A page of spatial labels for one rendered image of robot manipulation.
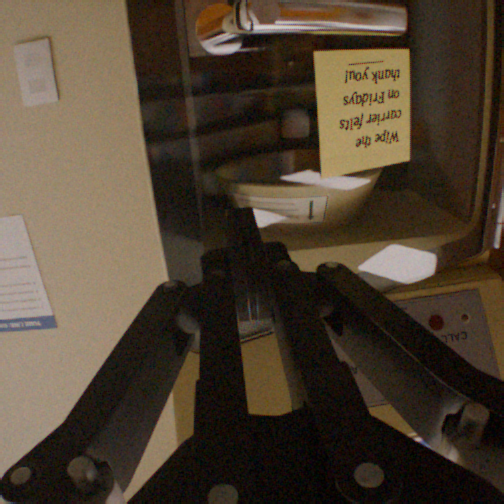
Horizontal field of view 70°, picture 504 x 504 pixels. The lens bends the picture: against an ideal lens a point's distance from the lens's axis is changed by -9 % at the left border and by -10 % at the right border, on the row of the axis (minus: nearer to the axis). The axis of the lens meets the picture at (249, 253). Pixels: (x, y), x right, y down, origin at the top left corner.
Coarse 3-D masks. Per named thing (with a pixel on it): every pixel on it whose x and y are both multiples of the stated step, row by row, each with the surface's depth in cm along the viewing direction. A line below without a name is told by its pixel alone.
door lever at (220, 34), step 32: (256, 0) 14; (288, 0) 15; (320, 0) 15; (352, 0) 16; (224, 32) 17; (256, 32) 15; (288, 32) 16; (320, 32) 16; (352, 32) 17; (384, 32) 17
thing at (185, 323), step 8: (224, 248) 19; (192, 288) 16; (200, 288) 16; (192, 296) 15; (200, 296) 15; (184, 304) 15; (192, 304) 15; (200, 304) 15; (184, 312) 15; (192, 312) 15; (200, 312) 15; (176, 320) 15; (184, 320) 15; (192, 320) 15; (200, 320) 15; (176, 328) 15; (184, 328) 15; (192, 328) 15; (176, 336) 15
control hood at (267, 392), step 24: (408, 288) 35; (432, 288) 35; (456, 288) 35; (480, 288) 35; (192, 360) 32; (264, 360) 32; (192, 384) 32; (264, 384) 32; (192, 408) 31; (264, 408) 31; (288, 408) 31; (384, 408) 31; (192, 432) 30; (408, 432) 30
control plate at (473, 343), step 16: (400, 304) 34; (416, 304) 34; (432, 304) 34; (448, 304) 34; (464, 304) 34; (480, 304) 34; (416, 320) 33; (448, 320) 33; (480, 320) 33; (448, 336) 33; (464, 336) 33; (480, 336) 33; (336, 352) 33; (464, 352) 32; (480, 352) 32; (352, 368) 32; (480, 368) 32; (496, 368) 32; (368, 384) 32; (368, 400) 31; (384, 400) 31
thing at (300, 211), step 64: (128, 0) 16; (192, 0) 18; (384, 0) 22; (448, 0) 24; (192, 64) 19; (256, 64) 20; (448, 64) 25; (192, 128) 20; (256, 128) 21; (448, 128) 27; (192, 192) 21; (256, 192) 23; (320, 192) 25; (384, 192) 27; (448, 192) 30; (192, 256) 22; (320, 256) 26; (384, 256) 29; (448, 256) 32; (256, 320) 26
